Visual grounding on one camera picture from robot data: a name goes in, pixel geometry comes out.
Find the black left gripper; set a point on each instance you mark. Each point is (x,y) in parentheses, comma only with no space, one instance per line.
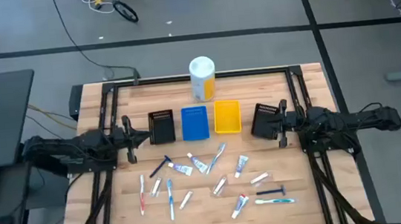
(130,149)

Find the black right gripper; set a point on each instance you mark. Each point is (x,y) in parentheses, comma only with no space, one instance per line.
(284,133)

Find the white blue toothpaste tube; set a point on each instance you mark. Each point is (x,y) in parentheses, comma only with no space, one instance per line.
(241,165)
(198,163)
(182,169)

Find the silver nail clipper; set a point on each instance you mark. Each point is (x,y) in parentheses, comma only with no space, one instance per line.
(259,178)
(219,186)
(186,200)
(155,187)

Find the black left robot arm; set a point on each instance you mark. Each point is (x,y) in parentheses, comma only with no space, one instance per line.
(77,145)

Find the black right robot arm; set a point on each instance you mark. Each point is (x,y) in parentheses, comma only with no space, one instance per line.
(354,120)

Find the black basket with toothbrushes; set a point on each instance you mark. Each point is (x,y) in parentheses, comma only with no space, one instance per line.
(259,131)

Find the black basket with toothpaste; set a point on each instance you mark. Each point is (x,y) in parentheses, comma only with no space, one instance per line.
(161,129)

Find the yellow plastic basket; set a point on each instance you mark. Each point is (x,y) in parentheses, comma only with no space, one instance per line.
(227,118)

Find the blue plastic basket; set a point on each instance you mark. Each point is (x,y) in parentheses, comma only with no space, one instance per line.
(194,124)

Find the white yellow wipes canister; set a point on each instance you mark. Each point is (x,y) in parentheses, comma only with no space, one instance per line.
(203,82)

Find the dark grey desk top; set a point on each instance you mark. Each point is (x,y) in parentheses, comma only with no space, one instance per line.
(0,122)

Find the black table corner bracket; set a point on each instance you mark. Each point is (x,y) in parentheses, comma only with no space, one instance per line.
(75,102)

